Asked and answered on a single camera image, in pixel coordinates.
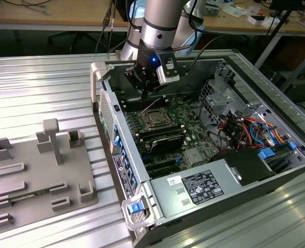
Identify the black expansion slot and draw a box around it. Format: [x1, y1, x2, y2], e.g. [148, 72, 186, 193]
[145, 161, 180, 179]

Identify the blue disk connector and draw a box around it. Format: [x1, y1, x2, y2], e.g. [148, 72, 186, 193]
[258, 147, 277, 160]

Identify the grey power supply unit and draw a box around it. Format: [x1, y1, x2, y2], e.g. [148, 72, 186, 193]
[149, 158, 242, 219]

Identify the silver chipset heat sink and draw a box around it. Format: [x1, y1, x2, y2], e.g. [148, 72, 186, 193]
[185, 149, 204, 165]

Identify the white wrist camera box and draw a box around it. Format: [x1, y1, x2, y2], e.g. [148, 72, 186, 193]
[155, 51, 181, 86]

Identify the blue slot retainer row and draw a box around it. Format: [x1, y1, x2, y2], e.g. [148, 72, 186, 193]
[112, 125, 138, 187]

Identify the cluttered wooden desk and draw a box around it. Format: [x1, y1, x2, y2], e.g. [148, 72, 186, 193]
[204, 0, 305, 36]

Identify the black box on desk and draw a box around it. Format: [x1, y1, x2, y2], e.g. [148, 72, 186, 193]
[115, 0, 129, 21]

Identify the grey case handle blue latch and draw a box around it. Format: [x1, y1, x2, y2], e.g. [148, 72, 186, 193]
[121, 195, 156, 230]

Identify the orange wire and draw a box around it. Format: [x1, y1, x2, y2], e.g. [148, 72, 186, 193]
[242, 117, 289, 143]

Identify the green motherboard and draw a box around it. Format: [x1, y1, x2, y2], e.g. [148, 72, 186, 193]
[123, 91, 220, 179]

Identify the black RAM slot bank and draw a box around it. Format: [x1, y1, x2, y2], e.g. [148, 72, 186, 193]
[137, 123, 185, 142]
[117, 89, 169, 112]

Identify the green RAM stick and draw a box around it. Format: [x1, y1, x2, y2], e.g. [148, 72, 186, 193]
[9, 188, 52, 201]

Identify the small white box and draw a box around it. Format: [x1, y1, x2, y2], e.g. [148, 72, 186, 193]
[248, 14, 268, 26]

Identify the grey cable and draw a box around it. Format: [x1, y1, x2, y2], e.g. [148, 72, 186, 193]
[20, 0, 51, 16]

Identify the grey parts rack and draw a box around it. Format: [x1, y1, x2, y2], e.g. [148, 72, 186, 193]
[0, 118, 99, 237]

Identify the silver CPU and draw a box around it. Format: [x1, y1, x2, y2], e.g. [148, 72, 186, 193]
[148, 111, 166, 125]

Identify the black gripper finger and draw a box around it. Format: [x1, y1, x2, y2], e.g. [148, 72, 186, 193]
[146, 76, 166, 93]
[124, 67, 148, 101]

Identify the copper coloured hose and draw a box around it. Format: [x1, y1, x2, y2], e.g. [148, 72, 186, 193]
[172, 43, 192, 52]

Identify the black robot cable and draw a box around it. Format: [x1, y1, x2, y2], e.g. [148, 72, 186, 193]
[95, 0, 132, 54]

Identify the black chair base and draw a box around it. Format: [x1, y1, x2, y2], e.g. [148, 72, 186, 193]
[48, 29, 99, 51]

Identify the blue wire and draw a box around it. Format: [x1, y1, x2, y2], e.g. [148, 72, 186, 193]
[250, 120, 275, 148]

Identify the perforated metal disk bay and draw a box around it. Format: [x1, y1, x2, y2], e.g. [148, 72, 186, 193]
[197, 79, 249, 125]

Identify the open grey PC case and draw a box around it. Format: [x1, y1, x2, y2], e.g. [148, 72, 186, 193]
[89, 55, 305, 247]

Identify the black plastic air shroud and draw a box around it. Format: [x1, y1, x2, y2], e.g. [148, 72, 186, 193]
[211, 148, 276, 187]

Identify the red wire bundle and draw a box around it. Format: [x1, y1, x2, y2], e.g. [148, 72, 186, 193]
[219, 118, 249, 150]

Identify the black camera cable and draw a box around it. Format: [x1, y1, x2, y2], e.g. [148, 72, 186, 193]
[185, 33, 222, 76]

